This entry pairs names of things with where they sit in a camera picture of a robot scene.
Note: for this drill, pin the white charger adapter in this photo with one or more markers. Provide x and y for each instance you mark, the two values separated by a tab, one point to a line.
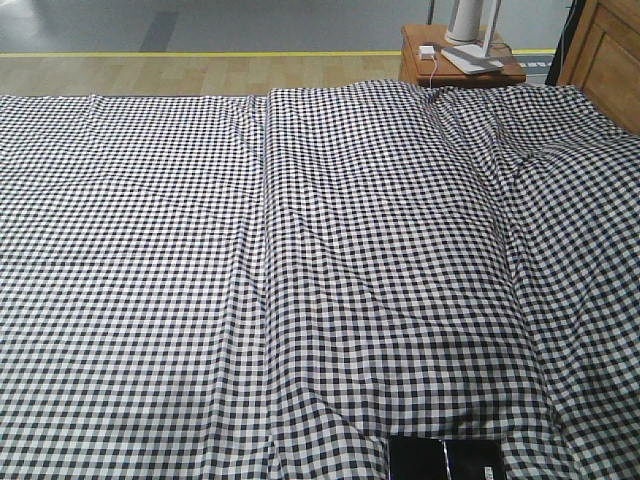
426	52

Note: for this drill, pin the white cylindrical heater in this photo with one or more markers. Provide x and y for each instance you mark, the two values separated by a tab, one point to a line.
464	23

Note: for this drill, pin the black white checkered bed sheet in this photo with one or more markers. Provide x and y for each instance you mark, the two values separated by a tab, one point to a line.
131	288

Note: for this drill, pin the wooden nightstand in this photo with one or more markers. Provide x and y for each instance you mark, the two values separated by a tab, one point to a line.
441	72

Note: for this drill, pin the black smartphone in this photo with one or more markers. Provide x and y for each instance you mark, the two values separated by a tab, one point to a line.
448	459

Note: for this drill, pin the black white checkered duvet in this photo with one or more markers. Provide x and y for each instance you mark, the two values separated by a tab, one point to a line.
450	264

